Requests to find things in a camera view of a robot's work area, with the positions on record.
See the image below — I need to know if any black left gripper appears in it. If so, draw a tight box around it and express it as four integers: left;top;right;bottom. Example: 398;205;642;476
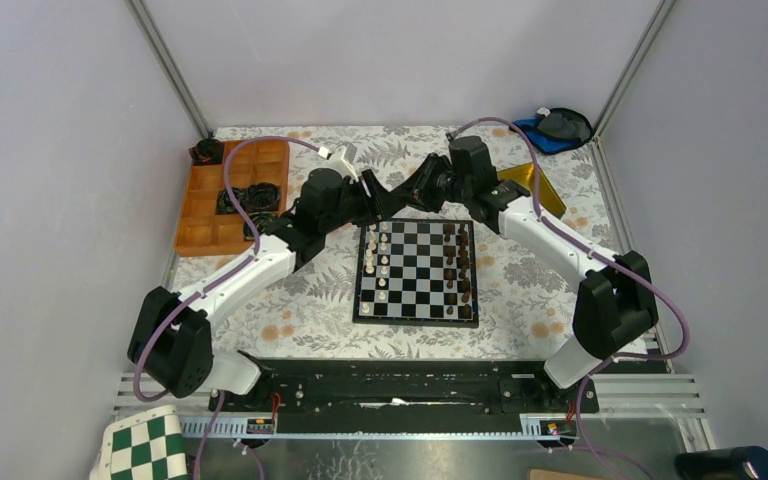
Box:
320;169;405;236

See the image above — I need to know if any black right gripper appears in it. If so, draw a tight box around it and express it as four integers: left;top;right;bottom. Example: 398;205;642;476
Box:
391;154;471;215

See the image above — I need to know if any gold metal tin box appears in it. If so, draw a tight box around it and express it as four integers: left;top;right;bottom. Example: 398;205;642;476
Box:
498;162;567;219

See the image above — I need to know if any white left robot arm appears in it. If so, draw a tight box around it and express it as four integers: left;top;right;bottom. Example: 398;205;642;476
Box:
127;168;405;411

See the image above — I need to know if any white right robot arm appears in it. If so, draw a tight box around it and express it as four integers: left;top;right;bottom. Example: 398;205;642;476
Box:
391;136;659;412

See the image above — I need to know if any dark chess pieces row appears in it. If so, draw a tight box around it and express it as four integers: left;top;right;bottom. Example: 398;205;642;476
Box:
443;223;473;322

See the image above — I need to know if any black white chess board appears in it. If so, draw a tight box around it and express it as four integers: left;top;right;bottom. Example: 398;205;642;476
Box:
353;218;479;329

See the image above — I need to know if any green white rolled chess mat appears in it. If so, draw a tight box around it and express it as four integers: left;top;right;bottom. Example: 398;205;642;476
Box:
89;406;190;480

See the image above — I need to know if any floral white table mat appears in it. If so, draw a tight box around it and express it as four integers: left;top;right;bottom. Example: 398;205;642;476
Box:
212;127;618;360

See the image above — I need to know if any dark rolled cloth in tray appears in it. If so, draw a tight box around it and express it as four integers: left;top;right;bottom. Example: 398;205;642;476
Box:
215;182;281;215

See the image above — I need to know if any blue black cloth bundle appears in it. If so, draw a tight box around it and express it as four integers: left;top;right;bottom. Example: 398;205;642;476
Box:
510;107;595;156

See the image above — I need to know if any dark rolled cloth corner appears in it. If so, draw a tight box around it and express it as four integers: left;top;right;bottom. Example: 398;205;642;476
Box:
189;138;225;166

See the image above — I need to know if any orange wooden divided tray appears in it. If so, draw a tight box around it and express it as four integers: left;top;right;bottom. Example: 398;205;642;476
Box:
174;140;290;257

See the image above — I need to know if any dark cylinder bottle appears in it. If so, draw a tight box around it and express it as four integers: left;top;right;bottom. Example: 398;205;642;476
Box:
674;446;768;480

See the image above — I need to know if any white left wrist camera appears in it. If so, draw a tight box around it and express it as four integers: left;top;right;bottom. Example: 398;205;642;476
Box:
328;143;359;182

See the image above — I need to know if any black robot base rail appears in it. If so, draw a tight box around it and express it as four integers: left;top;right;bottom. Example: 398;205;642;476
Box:
221;359;599;435

